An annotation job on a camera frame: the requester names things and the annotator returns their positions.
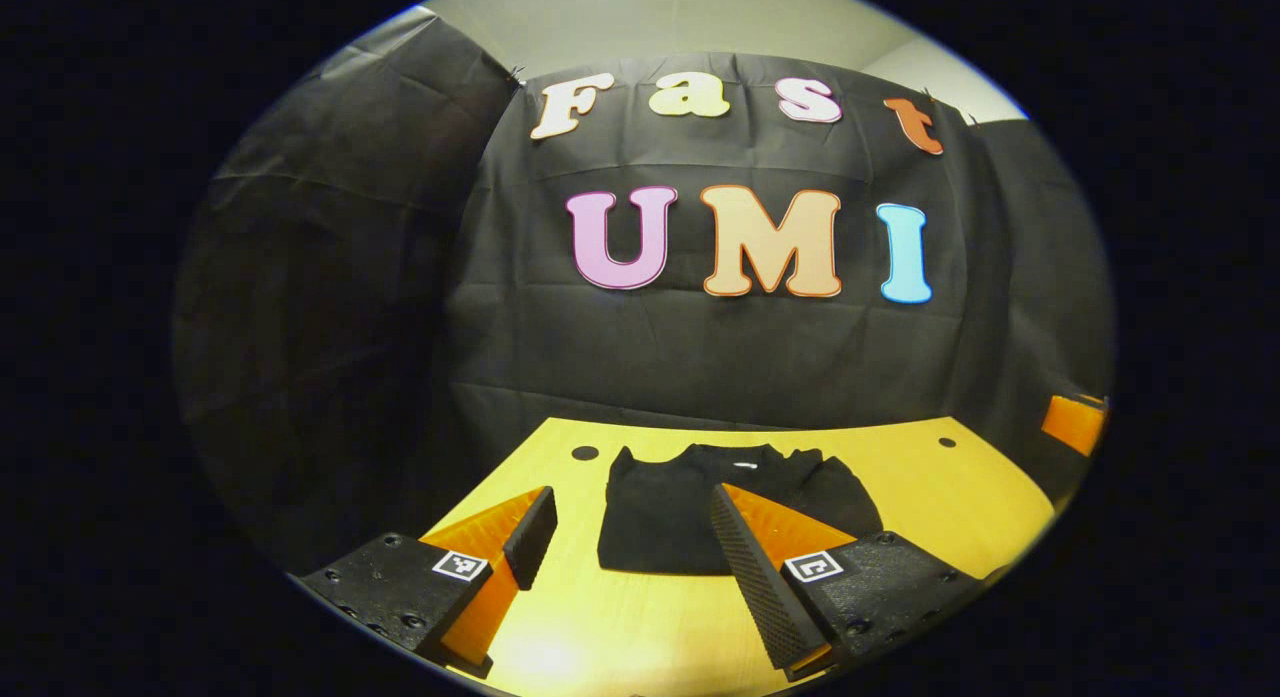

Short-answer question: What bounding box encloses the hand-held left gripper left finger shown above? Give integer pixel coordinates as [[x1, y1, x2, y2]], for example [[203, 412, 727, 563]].
[[300, 485, 559, 678]]

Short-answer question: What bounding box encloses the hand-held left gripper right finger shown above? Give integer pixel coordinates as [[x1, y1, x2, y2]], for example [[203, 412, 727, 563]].
[[708, 482, 986, 683]]

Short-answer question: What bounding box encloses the black buttoned jacket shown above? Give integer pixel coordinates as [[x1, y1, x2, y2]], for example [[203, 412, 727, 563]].
[[597, 442, 886, 578]]

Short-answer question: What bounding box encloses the black backdrop cloth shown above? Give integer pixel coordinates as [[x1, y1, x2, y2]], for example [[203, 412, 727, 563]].
[[172, 12, 1116, 568]]

